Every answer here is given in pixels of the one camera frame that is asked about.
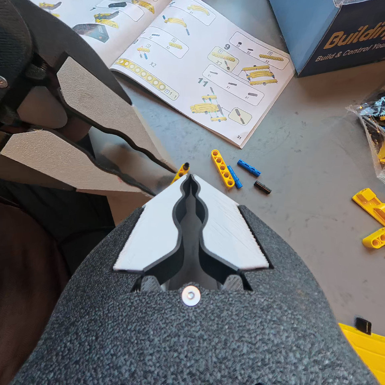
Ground grey desk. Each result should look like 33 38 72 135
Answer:
89 0 385 331

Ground open instruction booklet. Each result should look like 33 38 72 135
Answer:
30 0 297 149

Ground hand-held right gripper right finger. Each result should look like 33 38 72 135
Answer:
192 174 270 285

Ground dark blue kit box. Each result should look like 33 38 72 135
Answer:
268 0 385 78

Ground blue connector pin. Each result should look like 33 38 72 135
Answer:
237 159 261 177
227 165 243 189

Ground person's legs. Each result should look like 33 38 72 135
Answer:
0 179 116 271

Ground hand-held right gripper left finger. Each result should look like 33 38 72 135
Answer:
113 174 193 285

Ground yellow five-hole beam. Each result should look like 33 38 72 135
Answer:
170 164 190 184
211 149 235 188

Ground black square connector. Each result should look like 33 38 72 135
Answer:
354 317 372 335

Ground person's brown sweater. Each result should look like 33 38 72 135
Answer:
0 202 73 385

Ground yellow three-hole beam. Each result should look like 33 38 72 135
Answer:
362 228 385 248

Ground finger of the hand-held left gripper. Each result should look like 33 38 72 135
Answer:
0 128 157 198
17 56 177 174

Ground yellow angled panel piece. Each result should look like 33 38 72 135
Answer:
352 188 385 227

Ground large yellow panel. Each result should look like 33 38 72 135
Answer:
338 322 385 385

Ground plastic bag of yellow parts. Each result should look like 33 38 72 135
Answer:
346 95 385 184

